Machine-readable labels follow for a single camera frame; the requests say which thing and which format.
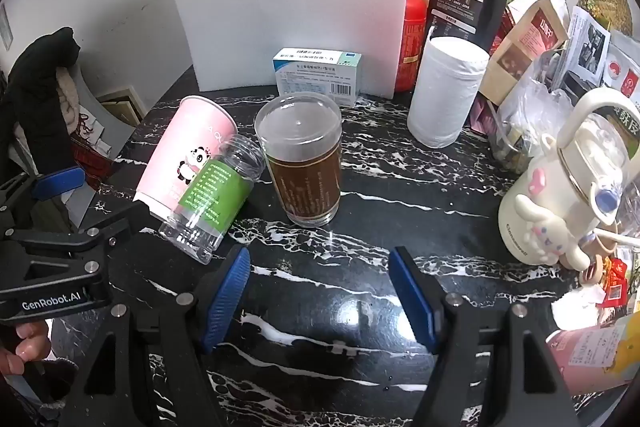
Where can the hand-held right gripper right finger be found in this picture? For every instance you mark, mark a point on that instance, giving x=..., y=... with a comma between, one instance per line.
x=413, y=302

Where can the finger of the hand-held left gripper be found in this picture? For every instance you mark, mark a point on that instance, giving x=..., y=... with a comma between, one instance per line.
x=60, y=241
x=57, y=184

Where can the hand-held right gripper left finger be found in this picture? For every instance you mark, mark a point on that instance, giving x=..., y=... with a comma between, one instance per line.
x=226, y=302

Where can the clear plastic cup brown print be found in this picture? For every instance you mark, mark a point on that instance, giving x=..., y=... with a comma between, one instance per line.
x=305, y=187

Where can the pink paper cup with panda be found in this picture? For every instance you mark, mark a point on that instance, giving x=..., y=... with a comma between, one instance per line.
x=182, y=134

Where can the pink cup with receipt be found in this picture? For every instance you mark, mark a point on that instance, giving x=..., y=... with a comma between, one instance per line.
x=580, y=353

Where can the person's left hand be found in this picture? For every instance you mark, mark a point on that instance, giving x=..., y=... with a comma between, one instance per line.
x=27, y=347

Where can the red cloth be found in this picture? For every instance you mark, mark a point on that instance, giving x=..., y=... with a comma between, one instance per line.
x=92, y=159

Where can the beige fleece garment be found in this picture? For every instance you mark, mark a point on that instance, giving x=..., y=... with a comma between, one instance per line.
x=67, y=99

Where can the black garment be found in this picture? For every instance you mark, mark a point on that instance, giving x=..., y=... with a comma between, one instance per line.
x=35, y=82

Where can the clear bottle green label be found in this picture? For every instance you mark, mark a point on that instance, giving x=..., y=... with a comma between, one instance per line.
x=215, y=193

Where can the cream bottle with cartoon dog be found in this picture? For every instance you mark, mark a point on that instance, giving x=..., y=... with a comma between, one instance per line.
x=537, y=217

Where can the crumpled white tissue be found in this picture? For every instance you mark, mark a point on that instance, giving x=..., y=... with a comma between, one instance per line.
x=575, y=309

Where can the red snack packet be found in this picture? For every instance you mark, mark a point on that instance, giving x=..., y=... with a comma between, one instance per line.
x=614, y=284

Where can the white tissue roll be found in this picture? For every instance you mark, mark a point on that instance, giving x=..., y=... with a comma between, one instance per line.
x=445, y=97

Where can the clear plastic bag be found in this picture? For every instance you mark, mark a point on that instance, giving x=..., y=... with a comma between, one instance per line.
x=530, y=107

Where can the blue white medicine box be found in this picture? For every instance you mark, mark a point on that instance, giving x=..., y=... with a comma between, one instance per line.
x=320, y=76

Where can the red canister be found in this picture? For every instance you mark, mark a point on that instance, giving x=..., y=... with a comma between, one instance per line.
x=411, y=49

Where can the tan packet with red label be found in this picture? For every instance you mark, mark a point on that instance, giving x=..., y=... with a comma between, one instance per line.
x=522, y=57

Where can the white foam board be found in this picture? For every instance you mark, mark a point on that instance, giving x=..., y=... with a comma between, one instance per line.
x=280, y=7

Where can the black and white printed packet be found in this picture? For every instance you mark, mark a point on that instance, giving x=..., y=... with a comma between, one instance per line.
x=587, y=47

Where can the white packet with red circle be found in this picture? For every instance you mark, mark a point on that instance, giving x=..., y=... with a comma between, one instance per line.
x=622, y=67

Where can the wooden frame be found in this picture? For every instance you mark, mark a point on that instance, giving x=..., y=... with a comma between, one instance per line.
x=122, y=107

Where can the wall socket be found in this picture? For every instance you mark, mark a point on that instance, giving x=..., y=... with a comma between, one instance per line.
x=5, y=27

